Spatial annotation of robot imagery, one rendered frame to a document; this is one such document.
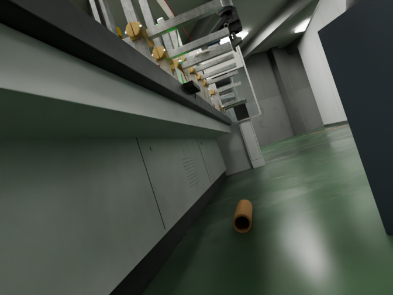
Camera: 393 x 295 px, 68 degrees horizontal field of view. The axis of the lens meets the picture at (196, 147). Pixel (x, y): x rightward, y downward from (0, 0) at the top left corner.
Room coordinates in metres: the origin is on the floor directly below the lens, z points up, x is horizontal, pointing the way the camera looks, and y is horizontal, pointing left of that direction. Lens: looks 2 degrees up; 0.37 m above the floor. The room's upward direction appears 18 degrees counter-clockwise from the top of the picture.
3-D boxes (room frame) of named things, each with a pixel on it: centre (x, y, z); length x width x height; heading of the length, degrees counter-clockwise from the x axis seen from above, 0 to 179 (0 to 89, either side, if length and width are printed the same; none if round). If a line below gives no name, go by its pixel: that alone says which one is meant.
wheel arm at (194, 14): (1.01, -0.02, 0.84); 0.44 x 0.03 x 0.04; 78
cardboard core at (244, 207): (1.38, -0.11, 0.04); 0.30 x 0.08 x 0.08; 168
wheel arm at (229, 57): (2.00, -0.19, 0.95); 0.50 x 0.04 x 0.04; 78
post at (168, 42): (1.48, -0.03, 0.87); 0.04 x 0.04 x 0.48; 78
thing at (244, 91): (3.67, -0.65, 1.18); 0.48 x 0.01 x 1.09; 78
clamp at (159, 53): (1.26, 0.02, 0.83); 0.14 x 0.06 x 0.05; 168
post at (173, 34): (1.73, -0.08, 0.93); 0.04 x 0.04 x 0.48; 78
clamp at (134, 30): (1.01, 0.07, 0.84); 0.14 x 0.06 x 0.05; 168
